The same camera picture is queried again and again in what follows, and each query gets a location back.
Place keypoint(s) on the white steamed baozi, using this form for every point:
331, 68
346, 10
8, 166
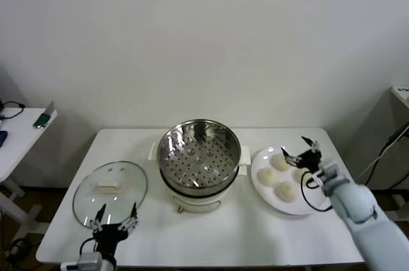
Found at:
268, 177
278, 164
299, 175
286, 191

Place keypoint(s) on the perforated steel steamer basket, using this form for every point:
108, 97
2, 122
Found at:
198, 143

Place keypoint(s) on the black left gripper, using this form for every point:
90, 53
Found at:
110, 234

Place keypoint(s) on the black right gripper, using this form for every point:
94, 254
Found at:
309, 159

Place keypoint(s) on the green circuit board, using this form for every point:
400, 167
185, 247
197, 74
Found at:
42, 120

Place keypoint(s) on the white cabinet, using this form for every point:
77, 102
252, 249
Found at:
401, 93

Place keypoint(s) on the blue object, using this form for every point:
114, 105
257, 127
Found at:
2, 138

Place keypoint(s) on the white round plate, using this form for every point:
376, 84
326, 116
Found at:
265, 194

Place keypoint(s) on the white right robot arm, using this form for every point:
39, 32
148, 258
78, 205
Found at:
351, 197

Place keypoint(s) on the white metal frame foot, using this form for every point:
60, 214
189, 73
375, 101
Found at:
401, 202

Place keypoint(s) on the white side table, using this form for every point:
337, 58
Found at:
22, 143

